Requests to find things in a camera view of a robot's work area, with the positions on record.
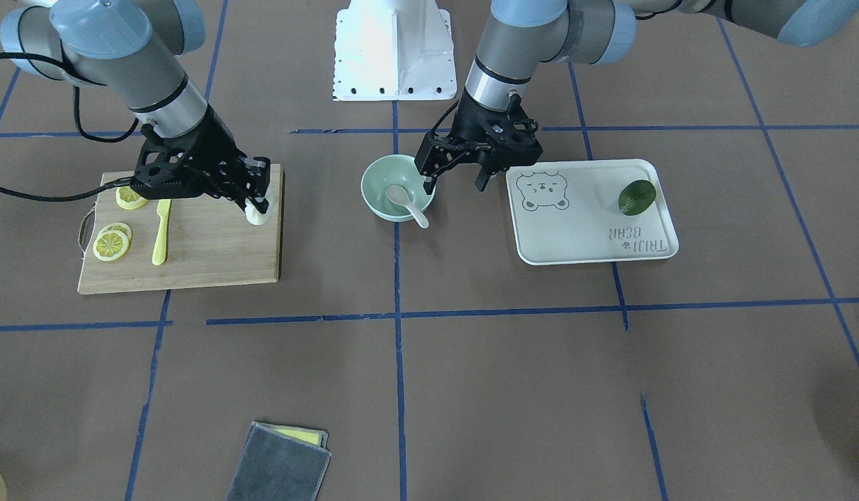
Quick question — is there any upper lemon slice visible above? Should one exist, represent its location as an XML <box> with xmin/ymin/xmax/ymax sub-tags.
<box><xmin>115</xmin><ymin>186</ymin><xmax>148</xmax><ymax>210</ymax></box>

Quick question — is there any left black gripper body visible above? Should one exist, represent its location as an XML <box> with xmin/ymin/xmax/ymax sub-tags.
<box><xmin>416</xmin><ymin>90</ymin><xmax>543</xmax><ymax>175</ymax></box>

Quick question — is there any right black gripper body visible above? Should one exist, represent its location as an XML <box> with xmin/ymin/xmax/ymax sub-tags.
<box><xmin>129</xmin><ymin>106</ymin><xmax>247</xmax><ymax>200</ymax></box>

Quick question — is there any white bear tray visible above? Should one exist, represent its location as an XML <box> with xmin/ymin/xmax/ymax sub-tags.
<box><xmin>506</xmin><ymin>159</ymin><xmax>679</xmax><ymax>266</ymax></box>

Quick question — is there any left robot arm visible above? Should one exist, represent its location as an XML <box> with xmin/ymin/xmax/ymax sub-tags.
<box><xmin>416</xmin><ymin>1</ymin><xmax>859</xmax><ymax>194</ymax></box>

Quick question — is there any wooden cutting board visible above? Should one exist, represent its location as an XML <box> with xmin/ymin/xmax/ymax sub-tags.
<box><xmin>77</xmin><ymin>190</ymin><xmax>283</xmax><ymax>295</ymax></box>

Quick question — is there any front lemon slice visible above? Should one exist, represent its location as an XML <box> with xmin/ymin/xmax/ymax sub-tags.
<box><xmin>93</xmin><ymin>230</ymin><xmax>130</xmax><ymax>261</ymax></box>

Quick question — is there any light green bowl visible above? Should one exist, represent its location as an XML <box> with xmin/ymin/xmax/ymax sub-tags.
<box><xmin>361</xmin><ymin>154</ymin><xmax>435</xmax><ymax>223</ymax></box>

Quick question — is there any white plastic spoon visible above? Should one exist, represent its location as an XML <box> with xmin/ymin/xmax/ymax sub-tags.
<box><xmin>385</xmin><ymin>184</ymin><xmax>430</xmax><ymax>229</ymax></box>

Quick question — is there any yellow plastic knife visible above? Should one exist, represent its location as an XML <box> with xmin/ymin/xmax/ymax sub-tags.
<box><xmin>150</xmin><ymin>199</ymin><xmax>172</xmax><ymax>266</ymax></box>

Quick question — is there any grey folded cloth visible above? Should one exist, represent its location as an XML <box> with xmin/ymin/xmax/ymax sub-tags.
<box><xmin>226</xmin><ymin>421</ymin><xmax>331</xmax><ymax>500</ymax></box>

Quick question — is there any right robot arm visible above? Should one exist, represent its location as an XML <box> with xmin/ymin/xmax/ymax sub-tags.
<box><xmin>0</xmin><ymin>1</ymin><xmax>273</xmax><ymax>225</ymax></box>

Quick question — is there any rear overlapped lemon slice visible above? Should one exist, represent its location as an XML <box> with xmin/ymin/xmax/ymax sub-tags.
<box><xmin>97</xmin><ymin>222</ymin><xmax>133</xmax><ymax>240</ymax></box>

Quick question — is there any yellow sponge cloth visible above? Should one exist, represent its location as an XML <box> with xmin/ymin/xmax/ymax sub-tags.
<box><xmin>276</xmin><ymin>426</ymin><xmax>328</xmax><ymax>448</ymax></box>

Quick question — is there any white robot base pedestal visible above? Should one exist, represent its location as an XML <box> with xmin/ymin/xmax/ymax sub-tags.
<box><xmin>332</xmin><ymin>1</ymin><xmax>457</xmax><ymax>102</ymax></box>

